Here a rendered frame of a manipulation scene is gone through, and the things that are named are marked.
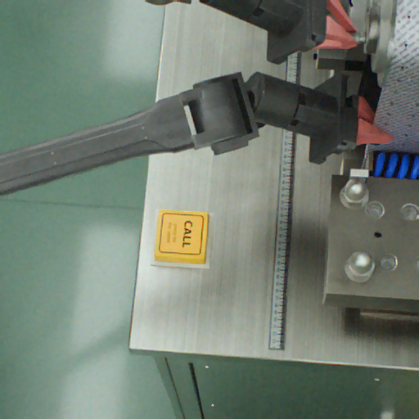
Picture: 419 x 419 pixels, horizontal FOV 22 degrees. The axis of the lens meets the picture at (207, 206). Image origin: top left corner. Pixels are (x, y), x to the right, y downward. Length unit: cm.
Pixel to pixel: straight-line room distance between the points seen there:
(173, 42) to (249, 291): 40
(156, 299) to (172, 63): 36
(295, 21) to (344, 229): 33
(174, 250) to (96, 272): 98
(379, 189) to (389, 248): 8
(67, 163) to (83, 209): 127
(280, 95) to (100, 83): 138
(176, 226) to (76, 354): 96
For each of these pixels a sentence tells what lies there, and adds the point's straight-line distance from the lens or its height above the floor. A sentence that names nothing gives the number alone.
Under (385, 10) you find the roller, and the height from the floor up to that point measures 130.
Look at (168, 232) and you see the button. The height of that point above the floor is 92.
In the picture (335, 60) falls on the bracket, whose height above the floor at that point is 113.
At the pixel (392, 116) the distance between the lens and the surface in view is 133.
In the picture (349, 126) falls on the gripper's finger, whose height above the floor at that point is 114.
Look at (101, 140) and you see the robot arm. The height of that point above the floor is 121.
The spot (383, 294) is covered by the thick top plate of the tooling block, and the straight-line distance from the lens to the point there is 137.
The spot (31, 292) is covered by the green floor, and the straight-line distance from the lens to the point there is 247.
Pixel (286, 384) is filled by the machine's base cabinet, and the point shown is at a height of 72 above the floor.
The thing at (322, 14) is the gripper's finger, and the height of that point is 132.
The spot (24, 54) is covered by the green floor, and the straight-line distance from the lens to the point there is 270.
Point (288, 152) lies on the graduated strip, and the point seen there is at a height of 90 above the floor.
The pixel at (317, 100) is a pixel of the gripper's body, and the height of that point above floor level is 116.
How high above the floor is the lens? 234
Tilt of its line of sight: 70 degrees down
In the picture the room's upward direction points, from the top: 5 degrees counter-clockwise
